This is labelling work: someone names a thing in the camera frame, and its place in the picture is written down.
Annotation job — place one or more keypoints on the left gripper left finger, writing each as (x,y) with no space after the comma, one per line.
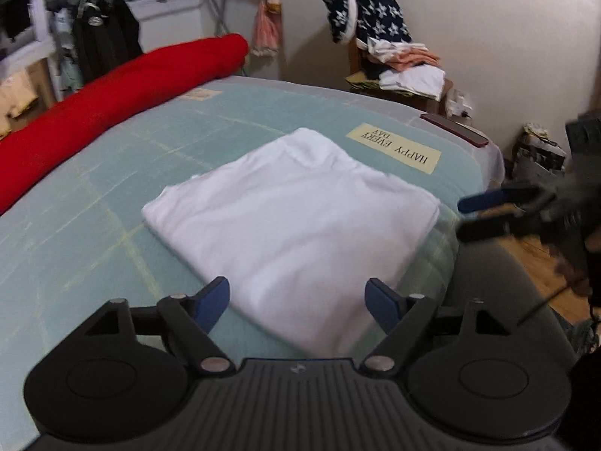
(189,319)

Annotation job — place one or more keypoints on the wooden chair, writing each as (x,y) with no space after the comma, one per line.
(359,82)

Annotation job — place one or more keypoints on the red long bolster pillow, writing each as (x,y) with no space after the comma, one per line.
(150,80)

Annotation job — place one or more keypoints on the pile of folded clothes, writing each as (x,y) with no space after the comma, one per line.
(407,65)

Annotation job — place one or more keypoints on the light green bed blanket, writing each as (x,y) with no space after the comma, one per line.
(77,238)

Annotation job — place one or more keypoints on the white t-shirt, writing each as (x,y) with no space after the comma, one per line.
(297,227)

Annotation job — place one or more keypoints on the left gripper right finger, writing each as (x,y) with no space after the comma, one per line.
(404,320)

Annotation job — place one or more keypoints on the dark star-pattern garment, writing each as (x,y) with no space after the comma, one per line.
(366,19)

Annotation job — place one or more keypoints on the pink floral curtain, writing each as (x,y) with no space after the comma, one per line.
(267,35)

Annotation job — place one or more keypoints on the dark red phone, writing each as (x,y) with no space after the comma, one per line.
(461,131)

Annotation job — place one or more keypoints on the black hanging garment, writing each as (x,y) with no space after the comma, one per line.
(106,35)

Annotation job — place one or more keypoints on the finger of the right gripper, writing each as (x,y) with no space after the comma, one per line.
(509,224)
(521,195)

